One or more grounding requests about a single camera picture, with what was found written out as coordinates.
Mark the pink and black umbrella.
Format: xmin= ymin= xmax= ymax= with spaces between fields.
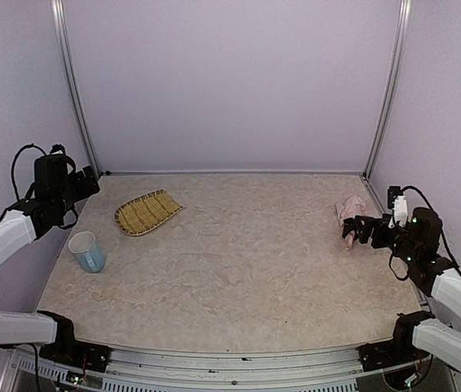
xmin=335 ymin=195 xmax=366 ymax=251

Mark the right aluminium corner post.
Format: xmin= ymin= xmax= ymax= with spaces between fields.
xmin=363 ymin=0 xmax=412 ymax=182

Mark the yellow woven bamboo tray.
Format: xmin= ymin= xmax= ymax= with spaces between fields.
xmin=114 ymin=189 xmax=183 ymax=237

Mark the light blue cup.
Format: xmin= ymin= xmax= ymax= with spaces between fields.
xmin=68 ymin=231 xmax=105 ymax=274

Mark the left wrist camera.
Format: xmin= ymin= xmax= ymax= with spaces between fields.
xmin=48 ymin=144 xmax=69 ymax=166

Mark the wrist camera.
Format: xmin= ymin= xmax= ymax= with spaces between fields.
xmin=48 ymin=144 xmax=69 ymax=166
xmin=387 ymin=185 xmax=409 ymax=229

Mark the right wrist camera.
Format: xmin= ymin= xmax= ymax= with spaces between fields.
xmin=387 ymin=185 xmax=409 ymax=229

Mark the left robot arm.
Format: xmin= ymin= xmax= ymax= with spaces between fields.
xmin=0 ymin=145 xmax=100 ymax=348

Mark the aluminium corner post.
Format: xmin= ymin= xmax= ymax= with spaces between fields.
xmin=363 ymin=0 xmax=412 ymax=182
xmin=51 ymin=0 xmax=102 ymax=179

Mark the black left camera cable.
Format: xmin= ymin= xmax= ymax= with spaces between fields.
xmin=11 ymin=143 xmax=47 ymax=201

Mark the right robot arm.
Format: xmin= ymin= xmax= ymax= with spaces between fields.
xmin=344 ymin=207 xmax=461 ymax=373

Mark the aluminium front rail frame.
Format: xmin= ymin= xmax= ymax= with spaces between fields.
xmin=0 ymin=322 xmax=461 ymax=392

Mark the left aluminium corner post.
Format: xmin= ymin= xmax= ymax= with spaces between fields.
xmin=51 ymin=0 xmax=102 ymax=179

